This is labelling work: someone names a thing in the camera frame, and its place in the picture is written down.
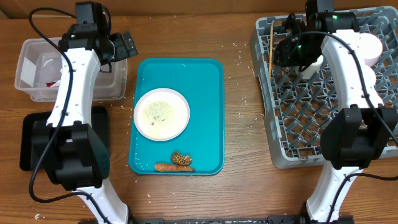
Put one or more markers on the large white plate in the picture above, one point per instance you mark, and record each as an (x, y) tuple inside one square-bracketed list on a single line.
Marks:
[(161, 114)]

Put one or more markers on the small pink plate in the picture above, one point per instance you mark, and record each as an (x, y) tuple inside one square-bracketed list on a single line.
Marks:
[(370, 48)]

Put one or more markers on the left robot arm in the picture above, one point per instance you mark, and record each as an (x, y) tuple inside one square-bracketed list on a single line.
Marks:
[(69, 150)]

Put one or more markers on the black plastic tray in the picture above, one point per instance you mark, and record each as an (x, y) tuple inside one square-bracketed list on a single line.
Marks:
[(29, 159)]

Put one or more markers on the teal plastic tray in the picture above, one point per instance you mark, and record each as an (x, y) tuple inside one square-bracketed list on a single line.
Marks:
[(201, 83)]

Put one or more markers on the wooden chopstick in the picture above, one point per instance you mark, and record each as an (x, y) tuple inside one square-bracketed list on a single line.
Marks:
[(271, 48)]

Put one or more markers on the pale green bowl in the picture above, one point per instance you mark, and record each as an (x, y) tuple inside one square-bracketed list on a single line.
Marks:
[(369, 78)]

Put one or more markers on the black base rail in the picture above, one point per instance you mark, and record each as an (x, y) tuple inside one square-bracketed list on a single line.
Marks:
[(275, 219)]

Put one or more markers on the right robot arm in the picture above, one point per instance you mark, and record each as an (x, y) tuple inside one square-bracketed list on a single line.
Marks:
[(361, 129)]

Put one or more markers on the grey dishwasher rack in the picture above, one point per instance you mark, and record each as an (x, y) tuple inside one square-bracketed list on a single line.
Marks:
[(296, 111)]

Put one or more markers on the clear plastic bin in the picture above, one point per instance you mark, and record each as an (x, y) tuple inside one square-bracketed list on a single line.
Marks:
[(40, 64)]

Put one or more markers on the orange carrot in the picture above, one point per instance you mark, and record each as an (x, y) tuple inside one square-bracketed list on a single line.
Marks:
[(161, 167)]

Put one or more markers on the red snack wrapper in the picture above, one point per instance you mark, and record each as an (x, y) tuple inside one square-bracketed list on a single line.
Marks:
[(53, 84)]

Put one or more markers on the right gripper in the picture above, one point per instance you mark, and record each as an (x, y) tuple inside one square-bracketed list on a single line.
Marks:
[(284, 48)]

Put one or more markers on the white cup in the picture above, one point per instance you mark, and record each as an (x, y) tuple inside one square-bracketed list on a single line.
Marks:
[(312, 70)]

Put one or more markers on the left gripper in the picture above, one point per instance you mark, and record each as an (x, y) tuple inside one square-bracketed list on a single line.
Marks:
[(122, 51)]

